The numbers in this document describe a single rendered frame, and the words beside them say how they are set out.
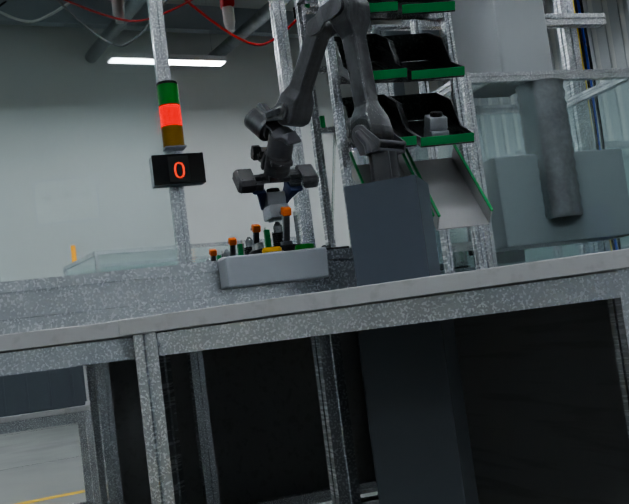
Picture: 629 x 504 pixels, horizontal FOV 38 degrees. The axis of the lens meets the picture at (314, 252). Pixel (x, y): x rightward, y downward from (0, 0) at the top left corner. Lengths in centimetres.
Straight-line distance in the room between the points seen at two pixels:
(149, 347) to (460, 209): 89
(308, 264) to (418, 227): 25
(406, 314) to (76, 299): 65
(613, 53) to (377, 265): 1126
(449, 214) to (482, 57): 122
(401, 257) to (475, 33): 175
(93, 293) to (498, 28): 188
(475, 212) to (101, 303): 90
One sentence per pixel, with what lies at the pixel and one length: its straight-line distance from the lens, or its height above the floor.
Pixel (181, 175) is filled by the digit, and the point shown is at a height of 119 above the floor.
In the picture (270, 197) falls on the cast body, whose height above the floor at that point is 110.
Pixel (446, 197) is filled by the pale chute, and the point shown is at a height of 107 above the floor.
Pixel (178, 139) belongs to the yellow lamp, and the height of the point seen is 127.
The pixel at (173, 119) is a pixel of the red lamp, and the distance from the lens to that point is 218.
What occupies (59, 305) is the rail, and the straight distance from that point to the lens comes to 180.
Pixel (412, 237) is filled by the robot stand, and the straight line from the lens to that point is 171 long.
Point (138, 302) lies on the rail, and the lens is 182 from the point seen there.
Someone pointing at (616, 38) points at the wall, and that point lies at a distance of 1283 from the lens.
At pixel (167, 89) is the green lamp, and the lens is 219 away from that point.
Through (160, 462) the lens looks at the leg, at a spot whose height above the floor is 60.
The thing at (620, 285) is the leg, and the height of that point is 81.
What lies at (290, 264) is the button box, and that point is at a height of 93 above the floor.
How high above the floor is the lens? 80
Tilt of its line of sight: 5 degrees up
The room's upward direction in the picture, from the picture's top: 7 degrees counter-clockwise
